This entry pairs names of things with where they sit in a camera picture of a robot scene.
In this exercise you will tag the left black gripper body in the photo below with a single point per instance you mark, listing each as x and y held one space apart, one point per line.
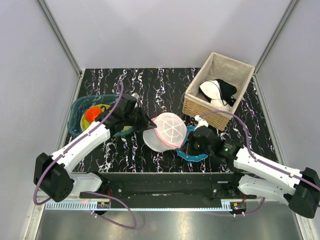
131 118

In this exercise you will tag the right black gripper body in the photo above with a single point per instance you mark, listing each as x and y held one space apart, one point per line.
194 148

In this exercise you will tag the white mesh laundry bag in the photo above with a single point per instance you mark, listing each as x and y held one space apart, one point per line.
169 134

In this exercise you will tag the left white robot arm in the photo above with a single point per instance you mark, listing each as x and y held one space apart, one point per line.
53 173

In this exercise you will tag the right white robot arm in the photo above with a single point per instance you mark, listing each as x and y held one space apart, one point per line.
261 177

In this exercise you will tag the white bra in basket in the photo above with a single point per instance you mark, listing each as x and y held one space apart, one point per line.
210 90

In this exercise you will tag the black bra in basket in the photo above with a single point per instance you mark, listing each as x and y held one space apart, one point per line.
227 92

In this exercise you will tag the blue polka dot plate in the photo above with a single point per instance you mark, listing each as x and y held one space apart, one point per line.
197 157

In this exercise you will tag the orange cup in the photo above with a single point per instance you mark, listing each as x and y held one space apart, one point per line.
91 114

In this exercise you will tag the yellow-green plate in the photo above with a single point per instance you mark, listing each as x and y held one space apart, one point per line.
84 124

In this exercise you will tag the teal plastic bin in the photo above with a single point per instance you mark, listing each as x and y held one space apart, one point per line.
81 104

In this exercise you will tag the wicker basket with liner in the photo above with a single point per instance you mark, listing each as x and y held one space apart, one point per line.
217 66

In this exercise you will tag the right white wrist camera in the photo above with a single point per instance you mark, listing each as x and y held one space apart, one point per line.
200 122

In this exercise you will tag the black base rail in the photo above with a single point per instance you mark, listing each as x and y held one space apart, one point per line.
217 185

